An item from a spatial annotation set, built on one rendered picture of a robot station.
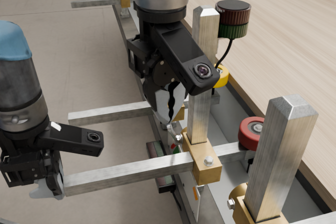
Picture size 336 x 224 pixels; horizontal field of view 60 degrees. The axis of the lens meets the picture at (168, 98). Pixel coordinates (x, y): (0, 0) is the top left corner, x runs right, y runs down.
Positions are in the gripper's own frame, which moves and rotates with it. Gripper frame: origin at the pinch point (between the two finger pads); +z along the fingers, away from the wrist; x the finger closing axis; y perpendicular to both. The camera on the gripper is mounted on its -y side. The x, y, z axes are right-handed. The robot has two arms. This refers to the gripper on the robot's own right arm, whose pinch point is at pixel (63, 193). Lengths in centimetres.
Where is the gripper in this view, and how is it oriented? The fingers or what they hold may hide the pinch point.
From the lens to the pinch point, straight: 65.3
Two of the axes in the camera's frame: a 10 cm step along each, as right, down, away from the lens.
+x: 2.5, 5.7, -7.8
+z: 0.0, 8.1, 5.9
